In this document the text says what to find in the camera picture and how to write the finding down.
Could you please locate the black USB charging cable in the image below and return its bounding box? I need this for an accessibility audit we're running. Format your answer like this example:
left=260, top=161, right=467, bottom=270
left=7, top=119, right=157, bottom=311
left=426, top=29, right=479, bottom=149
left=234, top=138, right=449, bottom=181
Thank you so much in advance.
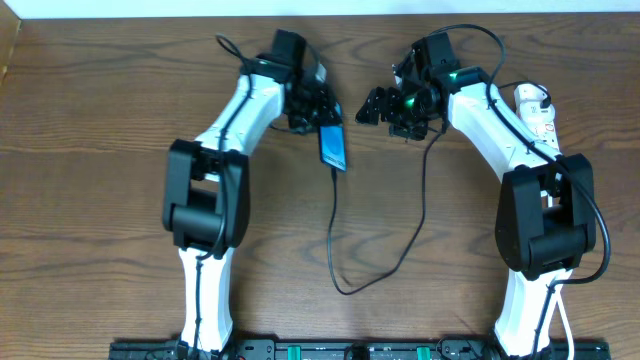
left=325, top=79, right=553, bottom=297

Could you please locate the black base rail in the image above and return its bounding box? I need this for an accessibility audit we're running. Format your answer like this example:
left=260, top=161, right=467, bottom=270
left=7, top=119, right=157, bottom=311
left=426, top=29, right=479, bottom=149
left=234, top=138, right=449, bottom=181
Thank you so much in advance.
left=108, top=338, right=612, bottom=360

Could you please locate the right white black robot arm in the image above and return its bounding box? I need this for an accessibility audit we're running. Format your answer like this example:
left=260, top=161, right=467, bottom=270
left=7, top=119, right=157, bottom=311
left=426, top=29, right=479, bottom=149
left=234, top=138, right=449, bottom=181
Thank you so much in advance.
left=355, top=28, right=608, bottom=359

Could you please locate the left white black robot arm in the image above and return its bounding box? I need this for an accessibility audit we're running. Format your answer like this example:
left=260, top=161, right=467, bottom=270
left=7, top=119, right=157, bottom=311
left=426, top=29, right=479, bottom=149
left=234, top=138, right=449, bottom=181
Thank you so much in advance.
left=162, top=29, right=347, bottom=359

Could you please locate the white USB charger adapter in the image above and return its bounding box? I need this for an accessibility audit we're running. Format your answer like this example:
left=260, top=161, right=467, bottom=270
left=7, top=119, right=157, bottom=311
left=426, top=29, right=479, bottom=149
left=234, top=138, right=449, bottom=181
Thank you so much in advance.
left=514, top=83, right=556, bottom=124

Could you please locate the blue Galaxy smartphone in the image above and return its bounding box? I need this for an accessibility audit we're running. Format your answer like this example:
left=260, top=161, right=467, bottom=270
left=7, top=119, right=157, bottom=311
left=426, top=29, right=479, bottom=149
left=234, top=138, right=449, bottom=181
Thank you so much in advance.
left=319, top=125, right=347, bottom=172

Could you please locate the white power strip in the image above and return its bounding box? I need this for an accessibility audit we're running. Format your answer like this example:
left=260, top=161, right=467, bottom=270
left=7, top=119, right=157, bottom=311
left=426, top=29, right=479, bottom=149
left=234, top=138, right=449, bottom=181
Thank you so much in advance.
left=514, top=83, right=560, bottom=157

